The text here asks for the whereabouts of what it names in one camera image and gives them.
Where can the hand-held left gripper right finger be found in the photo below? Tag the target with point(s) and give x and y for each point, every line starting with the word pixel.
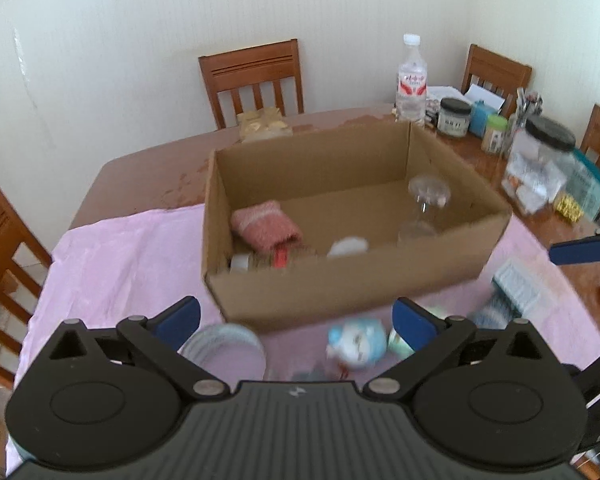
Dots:
pixel 411 321

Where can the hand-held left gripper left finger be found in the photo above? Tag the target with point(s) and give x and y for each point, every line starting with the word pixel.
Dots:
pixel 180 317

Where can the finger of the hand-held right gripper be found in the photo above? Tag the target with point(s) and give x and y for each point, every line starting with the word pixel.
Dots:
pixel 577 252

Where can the green white drink carton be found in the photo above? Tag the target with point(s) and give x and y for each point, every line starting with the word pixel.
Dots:
pixel 400 344

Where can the blue white cat figurine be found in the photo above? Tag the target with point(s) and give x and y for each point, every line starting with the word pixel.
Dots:
pixel 357 342

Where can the blue knitted sock roll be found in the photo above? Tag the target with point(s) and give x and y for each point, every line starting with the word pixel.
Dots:
pixel 490 312

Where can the brown cardboard box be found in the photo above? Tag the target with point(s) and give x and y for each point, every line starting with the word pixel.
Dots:
pixel 330 287

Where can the gold foil item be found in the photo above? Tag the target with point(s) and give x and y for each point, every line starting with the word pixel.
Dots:
pixel 568 207

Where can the teal cardboard box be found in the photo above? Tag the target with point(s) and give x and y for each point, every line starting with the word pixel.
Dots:
pixel 587 187

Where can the pale pink printed box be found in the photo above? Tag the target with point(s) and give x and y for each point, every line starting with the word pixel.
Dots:
pixel 520 285

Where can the pink tablecloth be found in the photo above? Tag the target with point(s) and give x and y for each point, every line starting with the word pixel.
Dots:
pixel 120 270

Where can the large clear black-lidded jar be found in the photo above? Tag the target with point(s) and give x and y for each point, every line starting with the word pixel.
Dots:
pixel 535 170

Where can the white round lid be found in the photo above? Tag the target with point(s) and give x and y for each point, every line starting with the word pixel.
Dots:
pixel 347 247

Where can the pink knitted sock roll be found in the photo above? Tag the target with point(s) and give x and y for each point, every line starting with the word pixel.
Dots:
pixel 265 225

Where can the green-lidded small jar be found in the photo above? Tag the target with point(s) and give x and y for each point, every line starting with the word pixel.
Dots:
pixel 494 135

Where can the glass holder with utensils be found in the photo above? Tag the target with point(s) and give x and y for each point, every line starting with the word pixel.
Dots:
pixel 522 110

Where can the blue plastic container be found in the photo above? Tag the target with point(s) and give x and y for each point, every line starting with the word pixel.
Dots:
pixel 482 117

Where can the black-lidded label jar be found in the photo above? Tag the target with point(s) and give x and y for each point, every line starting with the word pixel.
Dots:
pixel 454 120

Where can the white papers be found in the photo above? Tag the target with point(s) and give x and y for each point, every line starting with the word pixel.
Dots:
pixel 482 95

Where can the gold gift box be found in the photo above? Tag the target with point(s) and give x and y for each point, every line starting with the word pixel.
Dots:
pixel 262 124

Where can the clear plastic water bottle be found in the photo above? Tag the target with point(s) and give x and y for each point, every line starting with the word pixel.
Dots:
pixel 411 85

